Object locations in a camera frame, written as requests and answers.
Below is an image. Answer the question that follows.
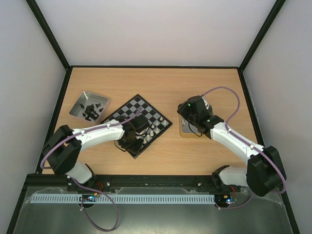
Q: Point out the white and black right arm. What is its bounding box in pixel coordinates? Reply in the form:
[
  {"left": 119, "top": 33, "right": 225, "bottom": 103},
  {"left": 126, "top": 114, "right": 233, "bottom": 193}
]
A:
[{"left": 177, "top": 96, "right": 286, "bottom": 197}]

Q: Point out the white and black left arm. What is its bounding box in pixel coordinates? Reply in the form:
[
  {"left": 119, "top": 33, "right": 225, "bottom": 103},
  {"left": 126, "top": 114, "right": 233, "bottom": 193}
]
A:
[{"left": 40, "top": 114, "right": 150, "bottom": 184}]

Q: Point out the pile of black chess pieces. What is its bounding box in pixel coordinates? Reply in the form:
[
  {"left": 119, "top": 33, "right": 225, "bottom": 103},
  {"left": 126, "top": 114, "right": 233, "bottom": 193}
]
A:
[{"left": 79, "top": 103, "right": 103, "bottom": 121}]

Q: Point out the gold-rimmed metal tin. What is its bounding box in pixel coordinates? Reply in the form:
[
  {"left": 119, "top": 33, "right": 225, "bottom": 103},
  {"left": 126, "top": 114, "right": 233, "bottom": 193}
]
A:
[{"left": 186, "top": 103, "right": 212, "bottom": 137}]

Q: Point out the black and white chessboard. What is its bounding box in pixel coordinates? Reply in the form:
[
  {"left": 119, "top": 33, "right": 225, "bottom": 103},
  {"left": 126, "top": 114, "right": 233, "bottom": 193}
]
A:
[{"left": 101, "top": 94, "right": 172, "bottom": 158}]

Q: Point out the silver metal tin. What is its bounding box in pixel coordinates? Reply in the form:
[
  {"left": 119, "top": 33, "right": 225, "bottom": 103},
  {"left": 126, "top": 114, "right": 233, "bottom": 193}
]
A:
[{"left": 69, "top": 91, "right": 110, "bottom": 124}]

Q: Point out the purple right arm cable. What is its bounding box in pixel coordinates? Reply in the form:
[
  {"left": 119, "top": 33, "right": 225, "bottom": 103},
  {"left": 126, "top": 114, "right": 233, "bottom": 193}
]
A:
[{"left": 201, "top": 86, "right": 288, "bottom": 212}]

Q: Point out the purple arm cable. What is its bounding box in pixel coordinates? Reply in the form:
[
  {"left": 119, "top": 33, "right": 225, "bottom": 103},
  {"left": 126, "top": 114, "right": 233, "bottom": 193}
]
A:
[
  {"left": 201, "top": 86, "right": 288, "bottom": 212},
  {"left": 40, "top": 108, "right": 143, "bottom": 231}
]

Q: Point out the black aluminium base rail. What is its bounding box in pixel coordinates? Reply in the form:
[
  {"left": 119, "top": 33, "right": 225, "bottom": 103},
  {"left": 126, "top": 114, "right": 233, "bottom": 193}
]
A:
[{"left": 24, "top": 173, "right": 283, "bottom": 193}]

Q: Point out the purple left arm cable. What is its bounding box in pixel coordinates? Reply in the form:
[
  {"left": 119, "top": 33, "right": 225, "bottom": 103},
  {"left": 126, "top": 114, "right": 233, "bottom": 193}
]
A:
[{"left": 40, "top": 108, "right": 143, "bottom": 231}]

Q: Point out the light blue slotted cable duct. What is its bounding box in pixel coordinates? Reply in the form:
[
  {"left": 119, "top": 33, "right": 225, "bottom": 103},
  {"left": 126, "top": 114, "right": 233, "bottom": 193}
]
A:
[{"left": 30, "top": 194, "right": 215, "bottom": 204}]

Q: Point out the black enclosure frame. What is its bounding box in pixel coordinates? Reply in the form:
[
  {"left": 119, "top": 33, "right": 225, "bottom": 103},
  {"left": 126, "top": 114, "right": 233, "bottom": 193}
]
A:
[{"left": 4, "top": 0, "right": 302, "bottom": 234}]

